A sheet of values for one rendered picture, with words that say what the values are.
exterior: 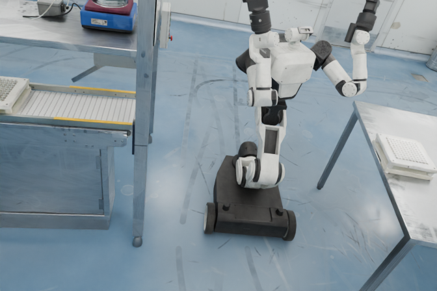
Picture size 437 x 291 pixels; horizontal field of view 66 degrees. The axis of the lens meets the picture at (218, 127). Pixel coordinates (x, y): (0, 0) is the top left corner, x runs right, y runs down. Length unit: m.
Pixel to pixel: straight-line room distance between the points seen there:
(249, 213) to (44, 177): 1.21
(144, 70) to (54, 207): 1.12
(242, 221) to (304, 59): 1.05
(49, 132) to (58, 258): 0.82
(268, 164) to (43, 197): 1.26
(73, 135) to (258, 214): 1.23
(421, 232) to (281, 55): 1.01
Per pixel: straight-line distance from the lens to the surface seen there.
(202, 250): 2.26
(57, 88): 1.91
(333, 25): 5.74
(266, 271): 2.28
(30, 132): 1.77
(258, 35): 1.52
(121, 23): 1.46
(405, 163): 1.93
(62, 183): 2.04
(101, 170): 1.90
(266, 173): 1.93
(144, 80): 1.41
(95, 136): 1.69
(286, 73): 1.79
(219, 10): 5.39
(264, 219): 2.25
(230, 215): 2.18
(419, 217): 1.79
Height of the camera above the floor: 1.88
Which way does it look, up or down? 36 degrees down
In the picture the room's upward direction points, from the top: 12 degrees clockwise
